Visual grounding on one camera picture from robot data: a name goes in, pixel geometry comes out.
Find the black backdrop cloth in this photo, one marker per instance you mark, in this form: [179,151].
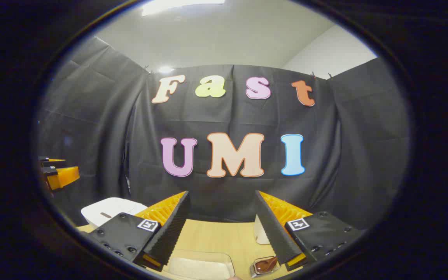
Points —
[224,116]

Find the white rice cooker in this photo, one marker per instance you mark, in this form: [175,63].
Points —
[107,210]

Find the clear plastic rice container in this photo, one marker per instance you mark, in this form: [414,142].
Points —
[200,264]

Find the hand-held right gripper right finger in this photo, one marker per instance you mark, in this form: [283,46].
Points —
[274,233]

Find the brown wooden spoon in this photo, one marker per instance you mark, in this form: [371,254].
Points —
[266,265]

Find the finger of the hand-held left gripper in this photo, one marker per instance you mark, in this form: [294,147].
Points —
[62,177]
[46,160]

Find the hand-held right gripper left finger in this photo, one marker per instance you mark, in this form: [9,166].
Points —
[171,233]

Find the ceiling light panel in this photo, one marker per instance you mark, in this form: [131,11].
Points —
[181,6]

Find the white toaster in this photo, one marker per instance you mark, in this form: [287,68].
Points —
[261,233]

